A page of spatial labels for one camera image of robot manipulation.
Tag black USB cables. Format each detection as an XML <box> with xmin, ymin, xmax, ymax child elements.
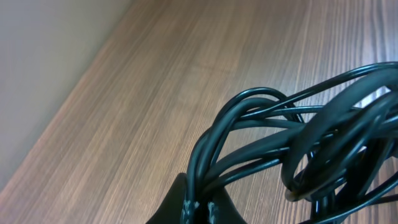
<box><xmin>185</xmin><ymin>61</ymin><xmax>398</xmax><ymax>224</ymax></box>

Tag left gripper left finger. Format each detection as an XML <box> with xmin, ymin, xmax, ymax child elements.
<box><xmin>146</xmin><ymin>173</ymin><xmax>187</xmax><ymax>224</ymax></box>

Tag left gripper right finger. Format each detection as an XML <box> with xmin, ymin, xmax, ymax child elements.
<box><xmin>207</xmin><ymin>188</ymin><xmax>246</xmax><ymax>224</ymax></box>

